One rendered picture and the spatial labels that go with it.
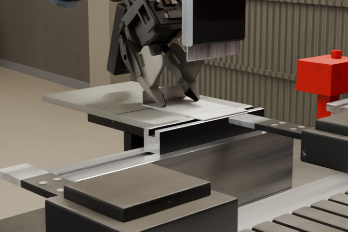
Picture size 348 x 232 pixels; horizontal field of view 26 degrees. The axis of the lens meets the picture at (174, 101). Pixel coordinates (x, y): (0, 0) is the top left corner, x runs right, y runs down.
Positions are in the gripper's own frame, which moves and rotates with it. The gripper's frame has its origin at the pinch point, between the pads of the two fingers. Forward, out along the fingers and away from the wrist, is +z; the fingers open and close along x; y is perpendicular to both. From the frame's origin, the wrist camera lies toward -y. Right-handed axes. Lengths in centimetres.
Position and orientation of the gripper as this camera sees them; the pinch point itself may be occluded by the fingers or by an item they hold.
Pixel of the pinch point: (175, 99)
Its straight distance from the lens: 109.7
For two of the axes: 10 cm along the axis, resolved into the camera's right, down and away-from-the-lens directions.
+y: 5.0, -5.2, -7.0
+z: 4.3, 8.4, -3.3
